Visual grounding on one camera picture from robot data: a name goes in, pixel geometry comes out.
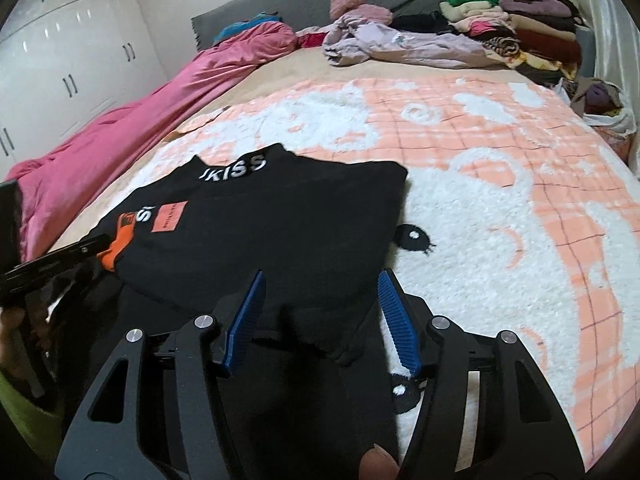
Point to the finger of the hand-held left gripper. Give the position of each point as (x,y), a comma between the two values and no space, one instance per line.
(60,260)

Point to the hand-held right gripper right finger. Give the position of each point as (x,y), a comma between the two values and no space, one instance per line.
(395,325)

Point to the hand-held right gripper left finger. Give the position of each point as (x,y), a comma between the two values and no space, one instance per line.
(245,312)

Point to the black shirt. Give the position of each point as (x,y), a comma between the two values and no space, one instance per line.
(275,220)

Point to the white bag of clothes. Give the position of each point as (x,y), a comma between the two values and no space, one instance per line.
(597,100)

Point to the stack of folded clothes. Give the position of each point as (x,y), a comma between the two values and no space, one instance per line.
(530,25)

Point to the person's left hand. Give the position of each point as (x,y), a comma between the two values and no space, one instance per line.
(11,340)

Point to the person's right hand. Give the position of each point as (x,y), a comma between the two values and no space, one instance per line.
(378,465)

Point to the pink duvet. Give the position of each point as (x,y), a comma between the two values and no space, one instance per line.
(125,135)

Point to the pink and white printed blanket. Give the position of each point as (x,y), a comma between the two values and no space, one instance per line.
(500,185)

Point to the white wardrobe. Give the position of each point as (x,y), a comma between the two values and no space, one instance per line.
(65,35)

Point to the beige bedsheet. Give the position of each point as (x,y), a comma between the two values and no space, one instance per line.
(300,67)

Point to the lilac garment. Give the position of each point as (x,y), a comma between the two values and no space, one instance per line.
(400,45)

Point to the red cloth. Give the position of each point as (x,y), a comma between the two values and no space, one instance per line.
(312,40)

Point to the blue cloth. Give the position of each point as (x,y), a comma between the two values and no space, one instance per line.
(240,27)

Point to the black garment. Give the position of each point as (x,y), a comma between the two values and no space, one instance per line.
(417,22)

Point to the pink fluffy garment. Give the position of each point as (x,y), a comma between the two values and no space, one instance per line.
(350,2)

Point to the white curtain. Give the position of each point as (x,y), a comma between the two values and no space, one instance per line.
(607,25)

